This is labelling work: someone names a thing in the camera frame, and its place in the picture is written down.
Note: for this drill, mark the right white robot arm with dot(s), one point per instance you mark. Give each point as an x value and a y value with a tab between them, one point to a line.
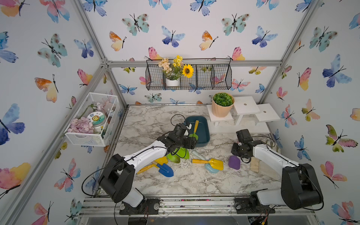
299	189

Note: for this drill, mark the teal plastic storage box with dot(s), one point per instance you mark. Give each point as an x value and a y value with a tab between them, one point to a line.
202	130

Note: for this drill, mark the light blue shovel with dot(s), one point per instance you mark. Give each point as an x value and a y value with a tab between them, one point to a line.
207	166

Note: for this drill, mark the pink artificial hydrangea flowers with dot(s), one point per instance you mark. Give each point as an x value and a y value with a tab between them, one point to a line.
82	125

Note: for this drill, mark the white pot with flowers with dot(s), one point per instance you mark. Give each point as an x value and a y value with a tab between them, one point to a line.
175	70

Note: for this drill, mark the yellow plastic shovel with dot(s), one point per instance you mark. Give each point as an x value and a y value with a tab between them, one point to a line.
160	161
214	163

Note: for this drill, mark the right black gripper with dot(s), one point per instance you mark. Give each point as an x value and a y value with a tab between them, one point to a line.
233	150

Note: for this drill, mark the round tin green lid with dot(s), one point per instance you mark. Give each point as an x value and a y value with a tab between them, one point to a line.
97	118

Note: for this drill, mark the purple shovel pink handle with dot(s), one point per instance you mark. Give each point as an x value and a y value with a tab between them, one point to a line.
234	162

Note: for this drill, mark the blue shovel wooden handle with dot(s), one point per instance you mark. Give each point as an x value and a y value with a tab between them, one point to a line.
164	169

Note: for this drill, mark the terracotta pot green plant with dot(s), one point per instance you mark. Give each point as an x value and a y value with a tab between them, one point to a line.
222	103

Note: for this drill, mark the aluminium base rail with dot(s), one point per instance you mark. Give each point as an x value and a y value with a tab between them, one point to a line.
193	205

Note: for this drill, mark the white stepped wooden stand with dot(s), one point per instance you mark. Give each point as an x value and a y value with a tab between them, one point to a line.
245	114

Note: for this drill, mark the green shovel yellow handle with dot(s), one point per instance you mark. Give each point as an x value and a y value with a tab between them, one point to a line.
183	153
194	135

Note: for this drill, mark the green shovel wooden handle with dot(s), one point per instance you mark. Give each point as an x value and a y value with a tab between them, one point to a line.
173	158

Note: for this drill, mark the black wire wall basket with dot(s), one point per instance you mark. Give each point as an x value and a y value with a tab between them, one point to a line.
209	74

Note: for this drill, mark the white wire wall basket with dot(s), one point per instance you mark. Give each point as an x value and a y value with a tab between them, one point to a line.
109	105

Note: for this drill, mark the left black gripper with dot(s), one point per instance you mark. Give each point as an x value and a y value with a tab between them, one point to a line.
190	144

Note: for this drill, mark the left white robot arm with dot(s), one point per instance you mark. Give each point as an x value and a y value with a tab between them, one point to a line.
118	175

